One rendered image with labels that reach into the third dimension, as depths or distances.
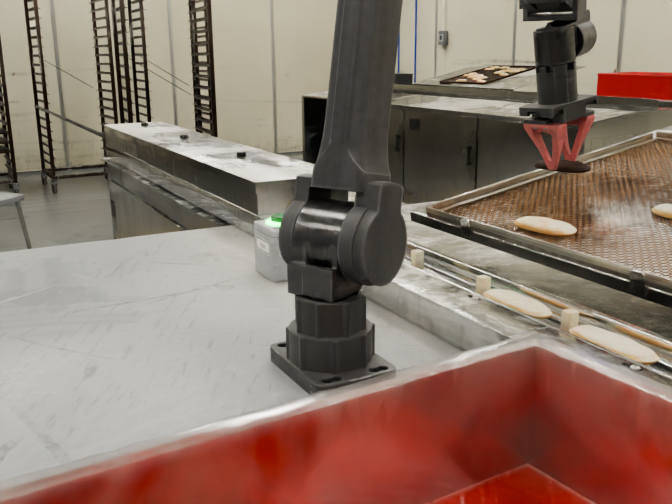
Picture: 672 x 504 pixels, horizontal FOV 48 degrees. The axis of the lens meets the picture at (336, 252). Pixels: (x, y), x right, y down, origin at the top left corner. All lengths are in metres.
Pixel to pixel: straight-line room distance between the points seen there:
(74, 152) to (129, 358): 7.07
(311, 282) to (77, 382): 0.25
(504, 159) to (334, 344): 3.38
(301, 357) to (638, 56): 5.05
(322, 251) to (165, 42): 7.35
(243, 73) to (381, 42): 7.56
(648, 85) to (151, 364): 3.93
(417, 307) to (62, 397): 0.39
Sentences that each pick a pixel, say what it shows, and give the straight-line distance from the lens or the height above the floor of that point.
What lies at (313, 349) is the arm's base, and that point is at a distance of 0.72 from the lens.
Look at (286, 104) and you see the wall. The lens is 8.47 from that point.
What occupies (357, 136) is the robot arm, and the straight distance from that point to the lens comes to 0.71.
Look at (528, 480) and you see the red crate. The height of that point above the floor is 0.82.
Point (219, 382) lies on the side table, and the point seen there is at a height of 0.82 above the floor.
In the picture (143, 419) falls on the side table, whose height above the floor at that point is 0.82.
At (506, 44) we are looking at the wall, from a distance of 6.61.
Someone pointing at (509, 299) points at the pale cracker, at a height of 0.86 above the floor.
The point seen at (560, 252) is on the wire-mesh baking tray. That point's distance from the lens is 0.95.
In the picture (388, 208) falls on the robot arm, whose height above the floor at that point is 0.99.
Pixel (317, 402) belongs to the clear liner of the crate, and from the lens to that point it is 0.47.
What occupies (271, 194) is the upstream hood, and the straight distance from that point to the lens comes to 1.29.
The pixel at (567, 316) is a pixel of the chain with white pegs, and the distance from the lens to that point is 0.81.
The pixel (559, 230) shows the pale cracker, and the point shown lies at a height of 0.90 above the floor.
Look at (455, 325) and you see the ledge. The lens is 0.81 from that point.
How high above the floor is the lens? 1.13
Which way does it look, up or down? 15 degrees down
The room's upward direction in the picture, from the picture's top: 1 degrees counter-clockwise
